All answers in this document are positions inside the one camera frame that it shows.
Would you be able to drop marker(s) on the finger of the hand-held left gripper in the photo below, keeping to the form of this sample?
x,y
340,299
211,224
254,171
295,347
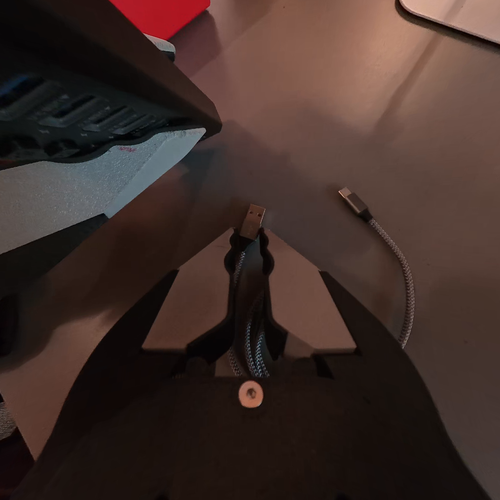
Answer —
x,y
78,195
164,45

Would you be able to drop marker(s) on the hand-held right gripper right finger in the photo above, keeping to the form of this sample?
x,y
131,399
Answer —
x,y
312,312

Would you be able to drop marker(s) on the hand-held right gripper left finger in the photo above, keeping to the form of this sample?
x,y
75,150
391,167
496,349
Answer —
x,y
187,312

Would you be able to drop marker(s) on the red plastic bin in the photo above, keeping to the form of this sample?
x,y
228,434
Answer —
x,y
156,15

